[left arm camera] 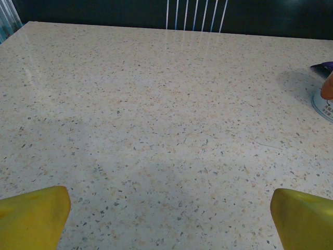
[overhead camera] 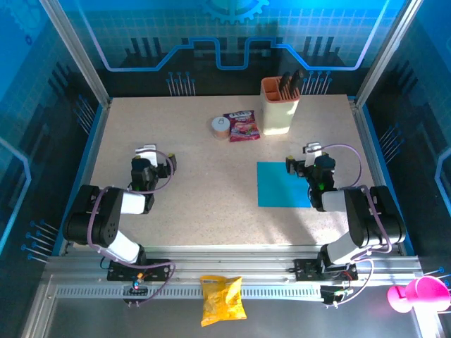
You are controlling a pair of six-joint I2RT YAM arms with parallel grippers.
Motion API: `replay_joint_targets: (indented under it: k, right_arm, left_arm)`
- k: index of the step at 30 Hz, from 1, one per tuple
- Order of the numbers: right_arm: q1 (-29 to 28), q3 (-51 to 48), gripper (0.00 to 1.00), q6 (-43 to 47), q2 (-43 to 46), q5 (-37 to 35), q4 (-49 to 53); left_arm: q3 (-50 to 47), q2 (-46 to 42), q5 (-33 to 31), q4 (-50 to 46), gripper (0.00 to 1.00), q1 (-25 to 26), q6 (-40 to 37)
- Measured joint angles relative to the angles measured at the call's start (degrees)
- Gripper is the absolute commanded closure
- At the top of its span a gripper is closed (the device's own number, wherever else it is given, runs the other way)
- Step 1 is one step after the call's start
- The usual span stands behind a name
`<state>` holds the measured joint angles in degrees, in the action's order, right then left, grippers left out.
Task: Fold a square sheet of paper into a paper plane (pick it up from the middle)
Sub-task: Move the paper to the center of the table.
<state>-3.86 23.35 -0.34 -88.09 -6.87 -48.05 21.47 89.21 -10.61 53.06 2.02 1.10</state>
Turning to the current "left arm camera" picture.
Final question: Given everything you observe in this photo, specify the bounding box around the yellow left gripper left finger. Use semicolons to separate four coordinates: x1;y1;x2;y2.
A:
0;185;71;250

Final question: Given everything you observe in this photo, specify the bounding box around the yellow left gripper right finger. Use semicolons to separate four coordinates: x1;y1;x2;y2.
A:
270;188;333;250

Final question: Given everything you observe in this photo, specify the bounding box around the orange can with white lid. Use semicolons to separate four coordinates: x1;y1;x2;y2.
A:
311;71;333;121

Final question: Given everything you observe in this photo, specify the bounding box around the purple snack bag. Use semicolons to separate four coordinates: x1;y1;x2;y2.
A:
310;61;333;79

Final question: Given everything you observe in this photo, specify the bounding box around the aluminium frame post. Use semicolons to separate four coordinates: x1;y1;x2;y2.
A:
0;0;23;44

